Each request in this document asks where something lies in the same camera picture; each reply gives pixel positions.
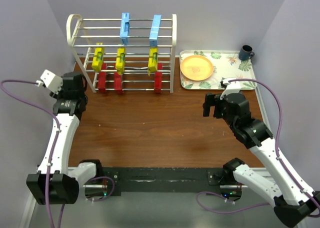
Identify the red toothpaste box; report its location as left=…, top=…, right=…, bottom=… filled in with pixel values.
left=97, top=63, right=107, bottom=94
left=154, top=63, right=163, bottom=94
left=114, top=72, right=124, bottom=95

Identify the yellow toothpaste box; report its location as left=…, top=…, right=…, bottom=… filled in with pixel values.
left=147, top=47, right=158, bottom=75
left=115, top=47, right=126, bottom=75
left=91, top=42, right=105, bottom=73

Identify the blue toothpaste box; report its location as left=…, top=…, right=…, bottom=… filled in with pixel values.
left=119, top=12, right=130, bottom=46
left=149, top=14, right=162, bottom=47

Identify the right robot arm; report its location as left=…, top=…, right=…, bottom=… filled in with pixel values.
left=202, top=92, right=320, bottom=228

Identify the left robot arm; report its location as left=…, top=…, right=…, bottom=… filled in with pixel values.
left=26, top=69, right=104, bottom=205

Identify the white metal shelf rack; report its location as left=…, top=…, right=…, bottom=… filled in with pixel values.
left=66, top=14, right=178, bottom=93

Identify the orange plate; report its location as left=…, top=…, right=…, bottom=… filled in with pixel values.
left=180, top=55, right=214, bottom=82

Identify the floral serving tray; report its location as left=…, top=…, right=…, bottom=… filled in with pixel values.
left=179, top=50, right=256, bottom=90

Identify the dark blue mug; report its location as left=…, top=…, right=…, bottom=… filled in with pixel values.
left=238, top=45, right=255, bottom=61

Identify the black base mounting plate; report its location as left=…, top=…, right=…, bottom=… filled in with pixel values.
left=74, top=166, right=243, bottom=198

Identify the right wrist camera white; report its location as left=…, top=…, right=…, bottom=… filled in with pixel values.
left=220, top=78, right=241, bottom=100

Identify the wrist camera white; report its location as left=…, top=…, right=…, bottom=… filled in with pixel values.
left=40, top=69, right=63, bottom=94
left=220, top=78, right=241, bottom=100

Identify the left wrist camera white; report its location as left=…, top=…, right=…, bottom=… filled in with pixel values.
left=40, top=69, right=63, bottom=94

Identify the aluminium rail frame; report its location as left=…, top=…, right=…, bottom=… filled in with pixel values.
left=18, top=164, right=307, bottom=228

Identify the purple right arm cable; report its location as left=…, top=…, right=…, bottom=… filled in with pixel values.
left=195, top=78, right=320, bottom=218

